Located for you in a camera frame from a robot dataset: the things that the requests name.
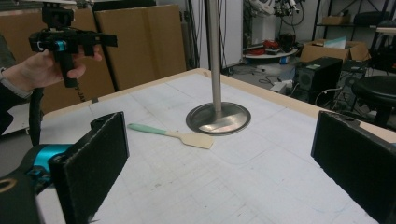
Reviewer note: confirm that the red tool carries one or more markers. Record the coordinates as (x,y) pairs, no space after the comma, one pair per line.
(271,44)

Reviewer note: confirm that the metal stand with round base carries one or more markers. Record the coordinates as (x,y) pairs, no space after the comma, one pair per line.
(218,118)

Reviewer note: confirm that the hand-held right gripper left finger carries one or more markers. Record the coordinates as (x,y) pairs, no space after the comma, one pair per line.
(93,161)

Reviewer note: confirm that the white round table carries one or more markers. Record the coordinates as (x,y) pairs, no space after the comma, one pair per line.
(271,55)

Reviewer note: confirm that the black metal shelf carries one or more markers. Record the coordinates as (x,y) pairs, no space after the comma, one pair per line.
(348,26)

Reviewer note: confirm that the open cardboard box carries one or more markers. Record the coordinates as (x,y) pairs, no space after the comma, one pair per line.
(323,51)

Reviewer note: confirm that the small cardboard box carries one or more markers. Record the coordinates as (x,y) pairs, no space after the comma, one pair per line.
(336,20)

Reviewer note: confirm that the black round stool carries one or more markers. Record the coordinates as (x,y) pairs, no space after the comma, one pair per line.
(375,91)

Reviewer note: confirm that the black computer tower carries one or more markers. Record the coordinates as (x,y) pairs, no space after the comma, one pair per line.
(317,76)

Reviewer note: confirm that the white panel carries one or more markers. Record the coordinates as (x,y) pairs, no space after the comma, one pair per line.
(232,31)

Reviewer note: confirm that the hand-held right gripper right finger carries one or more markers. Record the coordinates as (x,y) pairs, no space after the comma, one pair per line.
(355,161)

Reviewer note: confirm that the white power strip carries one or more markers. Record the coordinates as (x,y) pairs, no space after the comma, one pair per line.
(280,86)

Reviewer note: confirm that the black bag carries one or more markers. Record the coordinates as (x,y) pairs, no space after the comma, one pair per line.
(372,18)

